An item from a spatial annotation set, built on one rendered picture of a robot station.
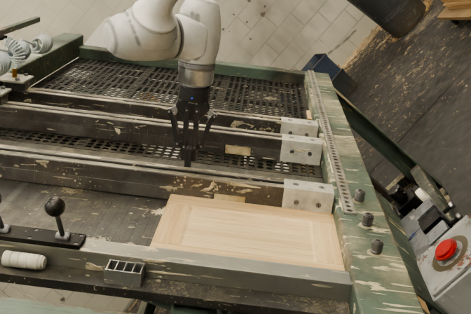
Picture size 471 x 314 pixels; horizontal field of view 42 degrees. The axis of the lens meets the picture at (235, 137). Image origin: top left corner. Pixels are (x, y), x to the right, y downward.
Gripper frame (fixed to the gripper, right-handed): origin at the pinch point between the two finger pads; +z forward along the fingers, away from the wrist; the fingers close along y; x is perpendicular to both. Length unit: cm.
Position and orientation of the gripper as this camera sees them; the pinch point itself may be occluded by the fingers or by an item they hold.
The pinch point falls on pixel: (188, 160)
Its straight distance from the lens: 160.0
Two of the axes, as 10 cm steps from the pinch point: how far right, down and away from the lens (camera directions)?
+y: -9.9, -1.2, 0.2
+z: -1.1, 9.4, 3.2
